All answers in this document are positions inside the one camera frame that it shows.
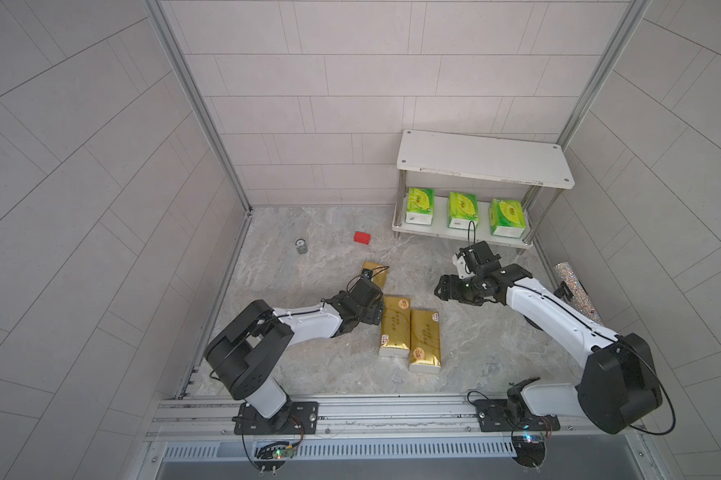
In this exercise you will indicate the green tissue pack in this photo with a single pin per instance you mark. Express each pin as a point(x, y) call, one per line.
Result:
point(506, 218)
point(419, 207)
point(462, 211)

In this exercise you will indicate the small metal can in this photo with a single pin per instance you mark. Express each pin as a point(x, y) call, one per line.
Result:
point(301, 246)

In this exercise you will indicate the gold tissue pack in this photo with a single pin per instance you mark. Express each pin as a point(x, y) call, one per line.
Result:
point(376, 273)
point(395, 327)
point(425, 352)

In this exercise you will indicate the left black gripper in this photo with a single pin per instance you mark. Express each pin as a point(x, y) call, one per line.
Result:
point(374, 312)

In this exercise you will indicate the left circuit board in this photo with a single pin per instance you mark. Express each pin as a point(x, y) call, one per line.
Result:
point(271, 457)

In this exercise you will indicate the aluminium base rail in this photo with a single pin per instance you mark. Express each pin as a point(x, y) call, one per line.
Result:
point(439, 426)

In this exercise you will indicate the white two-tier shelf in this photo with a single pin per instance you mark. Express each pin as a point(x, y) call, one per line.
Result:
point(479, 159)

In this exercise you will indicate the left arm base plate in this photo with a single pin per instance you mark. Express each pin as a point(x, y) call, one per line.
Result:
point(294, 418)

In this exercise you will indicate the small red block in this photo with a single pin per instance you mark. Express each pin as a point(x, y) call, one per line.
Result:
point(362, 237)

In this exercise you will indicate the glitter microphone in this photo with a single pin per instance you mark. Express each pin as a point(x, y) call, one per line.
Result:
point(569, 288)

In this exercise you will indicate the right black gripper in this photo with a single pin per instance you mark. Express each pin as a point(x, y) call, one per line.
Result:
point(451, 280)

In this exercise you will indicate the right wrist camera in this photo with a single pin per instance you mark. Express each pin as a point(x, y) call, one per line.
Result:
point(476, 260)

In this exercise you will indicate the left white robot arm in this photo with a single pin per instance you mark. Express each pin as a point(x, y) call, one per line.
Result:
point(244, 354)

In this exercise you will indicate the circuit board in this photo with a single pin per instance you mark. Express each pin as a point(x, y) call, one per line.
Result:
point(530, 450)
point(271, 457)

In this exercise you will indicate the right circuit board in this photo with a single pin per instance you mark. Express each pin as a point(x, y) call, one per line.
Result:
point(530, 450)

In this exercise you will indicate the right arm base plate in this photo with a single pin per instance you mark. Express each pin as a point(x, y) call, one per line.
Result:
point(495, 415)

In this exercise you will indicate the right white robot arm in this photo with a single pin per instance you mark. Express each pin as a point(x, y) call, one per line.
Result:
point(618, 386)

